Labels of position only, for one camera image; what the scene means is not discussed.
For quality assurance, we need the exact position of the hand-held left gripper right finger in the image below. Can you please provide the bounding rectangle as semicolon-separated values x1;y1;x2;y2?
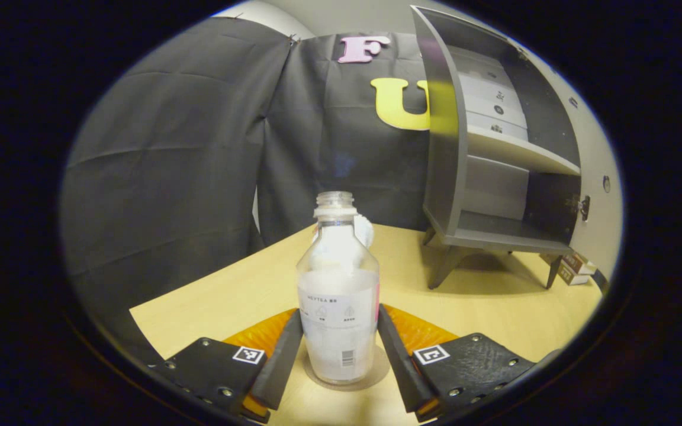
377;304;537;422

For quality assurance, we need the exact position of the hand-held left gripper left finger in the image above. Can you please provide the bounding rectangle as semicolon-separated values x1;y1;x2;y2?
150;308;305;424

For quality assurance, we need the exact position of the clear plastic bottle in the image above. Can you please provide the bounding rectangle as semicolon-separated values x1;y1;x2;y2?
297;191;381;385

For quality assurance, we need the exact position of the beige cabinet door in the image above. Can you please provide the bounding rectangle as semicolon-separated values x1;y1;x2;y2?
516;46;623;280

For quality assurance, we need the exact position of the grey cabinet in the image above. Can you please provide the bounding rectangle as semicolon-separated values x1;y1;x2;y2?
411;6;590;291

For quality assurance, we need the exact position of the grey cabinet shelf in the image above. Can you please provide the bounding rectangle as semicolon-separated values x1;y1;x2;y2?
467;125;581;176

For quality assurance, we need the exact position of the white plush toy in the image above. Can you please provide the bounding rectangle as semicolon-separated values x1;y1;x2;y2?
311;214;374;248

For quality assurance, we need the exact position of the brown book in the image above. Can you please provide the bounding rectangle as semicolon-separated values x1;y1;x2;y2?
562;253;597;275

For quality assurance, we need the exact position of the black backdrop cloth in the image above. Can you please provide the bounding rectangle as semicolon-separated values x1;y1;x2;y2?
60;17;454;356

